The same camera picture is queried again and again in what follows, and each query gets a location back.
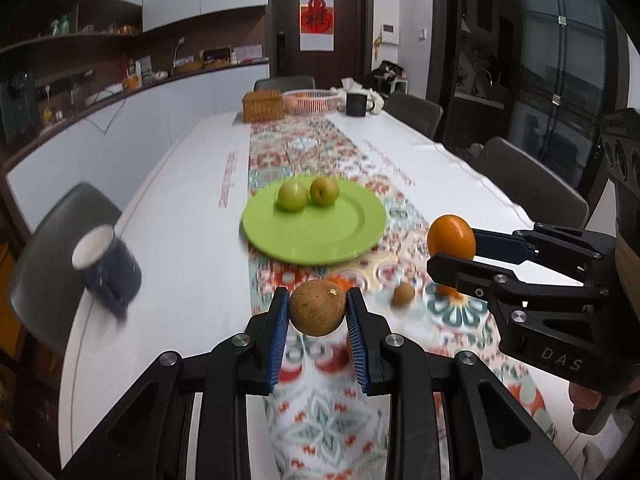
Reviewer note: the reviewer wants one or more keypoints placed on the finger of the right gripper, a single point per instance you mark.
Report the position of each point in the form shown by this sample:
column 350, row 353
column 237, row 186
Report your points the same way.
column 502, row 286
column 550, row 249

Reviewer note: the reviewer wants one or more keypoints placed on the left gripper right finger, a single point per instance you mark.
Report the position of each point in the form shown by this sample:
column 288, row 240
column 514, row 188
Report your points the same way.
column 489, row 434

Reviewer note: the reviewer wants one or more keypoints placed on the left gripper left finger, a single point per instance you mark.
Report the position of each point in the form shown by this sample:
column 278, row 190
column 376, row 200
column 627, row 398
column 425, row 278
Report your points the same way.
column 146, row 433

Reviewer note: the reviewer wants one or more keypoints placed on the small orange tangerine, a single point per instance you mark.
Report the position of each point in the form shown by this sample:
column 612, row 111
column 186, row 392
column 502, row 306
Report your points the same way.
column 452, row 236

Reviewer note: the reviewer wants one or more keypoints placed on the brown round fruit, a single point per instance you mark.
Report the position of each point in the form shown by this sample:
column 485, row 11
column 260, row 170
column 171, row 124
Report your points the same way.
column 316, row 308

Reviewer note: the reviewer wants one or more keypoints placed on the right hand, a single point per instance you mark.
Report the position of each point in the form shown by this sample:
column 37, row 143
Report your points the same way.
column 591, row 409

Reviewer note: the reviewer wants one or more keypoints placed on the dark chair right near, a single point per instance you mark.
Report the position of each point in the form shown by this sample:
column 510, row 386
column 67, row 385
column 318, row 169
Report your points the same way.
column 544, row 196

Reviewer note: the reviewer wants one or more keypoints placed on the dark chair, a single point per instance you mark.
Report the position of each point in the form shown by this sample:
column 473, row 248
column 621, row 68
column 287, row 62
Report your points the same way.
column 421, row 115
column 45, row 289
column 544, row 196

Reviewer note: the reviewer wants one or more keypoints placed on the small orange on flower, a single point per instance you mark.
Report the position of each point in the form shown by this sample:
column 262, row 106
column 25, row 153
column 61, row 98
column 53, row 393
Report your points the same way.
column 447, row 291

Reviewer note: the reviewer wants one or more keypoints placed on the small brown fruit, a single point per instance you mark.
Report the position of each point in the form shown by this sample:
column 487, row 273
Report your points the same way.
column 403, row 295

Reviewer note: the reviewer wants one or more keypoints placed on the large orange far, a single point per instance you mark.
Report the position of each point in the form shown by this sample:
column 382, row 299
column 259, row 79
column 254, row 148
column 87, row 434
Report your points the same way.
column 343, row 283

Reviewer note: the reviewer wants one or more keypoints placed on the dark chair right far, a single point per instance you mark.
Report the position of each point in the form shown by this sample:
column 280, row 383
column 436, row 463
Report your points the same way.
column 421, row 115

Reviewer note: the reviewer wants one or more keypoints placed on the dark blue mug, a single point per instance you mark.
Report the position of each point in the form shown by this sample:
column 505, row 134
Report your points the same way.
column 111, row 273

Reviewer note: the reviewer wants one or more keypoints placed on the patterned table runner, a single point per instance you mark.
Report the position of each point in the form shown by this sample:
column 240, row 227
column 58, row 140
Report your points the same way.
column 320, row 424

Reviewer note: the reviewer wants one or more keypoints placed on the dark chair left side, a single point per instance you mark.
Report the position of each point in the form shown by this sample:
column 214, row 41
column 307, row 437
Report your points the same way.
column 45, row 289

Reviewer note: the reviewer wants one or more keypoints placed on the green plate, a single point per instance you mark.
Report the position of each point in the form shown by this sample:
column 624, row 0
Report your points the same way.
column 315, row 236

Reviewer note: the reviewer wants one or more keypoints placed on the green apple right on plate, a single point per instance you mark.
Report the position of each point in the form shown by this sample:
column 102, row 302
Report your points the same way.
column 324, row 191

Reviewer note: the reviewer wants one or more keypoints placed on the green apple on plate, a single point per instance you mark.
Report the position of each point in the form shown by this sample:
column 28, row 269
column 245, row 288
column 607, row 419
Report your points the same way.
column 324, row 191
column 292, row 196

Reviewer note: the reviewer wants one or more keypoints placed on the black mug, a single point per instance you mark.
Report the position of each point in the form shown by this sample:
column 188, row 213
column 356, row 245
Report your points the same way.
column 358, row 104

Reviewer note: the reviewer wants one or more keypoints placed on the green apple left on plate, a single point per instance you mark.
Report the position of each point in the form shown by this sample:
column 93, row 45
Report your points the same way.
column 292, row 196

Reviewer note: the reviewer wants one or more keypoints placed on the white cloth by mug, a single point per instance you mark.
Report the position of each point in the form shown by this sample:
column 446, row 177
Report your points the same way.
column 351, row 86

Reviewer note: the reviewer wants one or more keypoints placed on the dark chair table end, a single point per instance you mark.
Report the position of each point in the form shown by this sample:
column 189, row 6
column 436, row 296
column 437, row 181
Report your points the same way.
column 286, row 83

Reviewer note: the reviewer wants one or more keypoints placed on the wicker basket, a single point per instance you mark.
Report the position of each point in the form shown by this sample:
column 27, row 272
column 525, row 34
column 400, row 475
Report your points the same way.
column 264, row 105

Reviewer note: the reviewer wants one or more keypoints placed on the red poster on door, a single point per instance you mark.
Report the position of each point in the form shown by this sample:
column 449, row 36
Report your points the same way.
column 316, row 25

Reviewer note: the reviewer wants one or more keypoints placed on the pink wire fruit basket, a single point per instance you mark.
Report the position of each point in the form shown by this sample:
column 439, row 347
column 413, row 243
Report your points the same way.
column 310, row 102

